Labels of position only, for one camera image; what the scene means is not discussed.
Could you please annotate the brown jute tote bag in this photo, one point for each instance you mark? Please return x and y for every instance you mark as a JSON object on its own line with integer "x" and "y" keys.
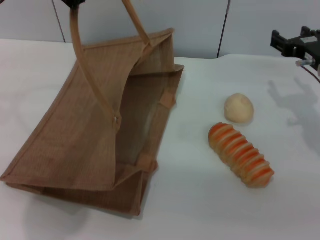
{"x": 82, "y": 125}

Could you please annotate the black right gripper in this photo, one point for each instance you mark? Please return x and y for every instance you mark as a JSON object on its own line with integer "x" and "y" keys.
{"x": 307, "y": 46}

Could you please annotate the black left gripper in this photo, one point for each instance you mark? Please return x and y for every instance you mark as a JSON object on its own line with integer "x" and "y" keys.
{"x": 73, "y": 3}

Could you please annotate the dark vertical wall strip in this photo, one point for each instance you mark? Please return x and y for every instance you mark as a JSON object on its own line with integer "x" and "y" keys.
{"x": 60, "y": 25}
{"x": 222, "y": 32}

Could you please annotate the round pale egg yolk pastry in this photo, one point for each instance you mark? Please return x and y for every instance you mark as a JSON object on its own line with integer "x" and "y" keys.
{"x": 238, "y": 108}

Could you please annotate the orange striped bread loaf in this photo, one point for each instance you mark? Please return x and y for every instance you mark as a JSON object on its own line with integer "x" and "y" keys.
{"x": 240, "y": 155}

